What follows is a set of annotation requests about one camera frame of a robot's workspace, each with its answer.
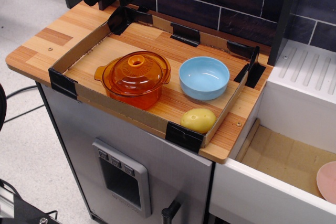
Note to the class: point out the pink plate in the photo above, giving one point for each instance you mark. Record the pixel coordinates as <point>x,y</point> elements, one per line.
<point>326,181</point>

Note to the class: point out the black vertical post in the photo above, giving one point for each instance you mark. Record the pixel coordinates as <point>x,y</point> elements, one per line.
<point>283,27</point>

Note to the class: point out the white toy sink unit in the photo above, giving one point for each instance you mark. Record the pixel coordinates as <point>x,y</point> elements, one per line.
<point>271,175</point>

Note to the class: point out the black oven door handle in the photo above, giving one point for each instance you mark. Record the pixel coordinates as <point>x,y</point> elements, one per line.
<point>167,214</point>

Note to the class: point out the cardboard fence with black tape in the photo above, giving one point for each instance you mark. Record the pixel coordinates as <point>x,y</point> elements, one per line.
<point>128,30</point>

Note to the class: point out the orange transparent pot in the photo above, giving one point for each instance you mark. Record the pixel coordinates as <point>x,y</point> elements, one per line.
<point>143,101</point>

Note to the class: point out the light blue bowl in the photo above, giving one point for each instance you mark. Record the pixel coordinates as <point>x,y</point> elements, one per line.
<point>203,78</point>

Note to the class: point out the grey toy oven cabinet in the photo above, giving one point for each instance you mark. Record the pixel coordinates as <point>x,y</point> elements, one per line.
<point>125,174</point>

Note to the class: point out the yellow toy potato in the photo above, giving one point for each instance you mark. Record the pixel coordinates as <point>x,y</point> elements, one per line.
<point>198,120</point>

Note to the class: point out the orange transparent pot lid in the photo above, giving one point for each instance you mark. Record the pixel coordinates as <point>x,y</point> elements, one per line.
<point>138,73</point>

